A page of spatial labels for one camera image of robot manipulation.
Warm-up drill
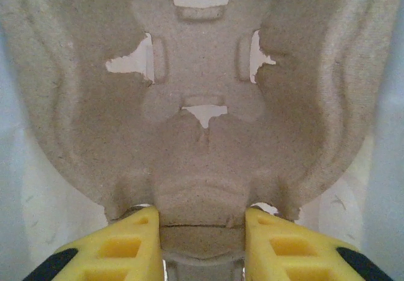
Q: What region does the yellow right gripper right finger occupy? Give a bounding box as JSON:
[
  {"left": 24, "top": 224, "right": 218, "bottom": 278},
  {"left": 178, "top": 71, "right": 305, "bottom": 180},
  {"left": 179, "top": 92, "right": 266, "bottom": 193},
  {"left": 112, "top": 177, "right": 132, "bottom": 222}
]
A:
[{"left": 244, "top": 206, "right": 394, "bottom": 281}]

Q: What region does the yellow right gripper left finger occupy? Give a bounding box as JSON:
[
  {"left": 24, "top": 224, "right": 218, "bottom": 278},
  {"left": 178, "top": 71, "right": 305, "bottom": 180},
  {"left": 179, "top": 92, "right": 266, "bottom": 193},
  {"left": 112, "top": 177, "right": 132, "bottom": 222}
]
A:
[{"left": 30, "top": 205, "right": 163, "bottom": 281}]

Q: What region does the cartoon animal paper bag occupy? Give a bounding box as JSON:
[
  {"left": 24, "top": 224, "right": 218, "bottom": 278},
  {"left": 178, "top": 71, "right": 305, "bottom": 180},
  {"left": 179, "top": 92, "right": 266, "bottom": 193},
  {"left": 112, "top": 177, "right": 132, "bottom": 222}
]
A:
[{"left": 0, "top": 0, "right": 404, "bottom": 281}]

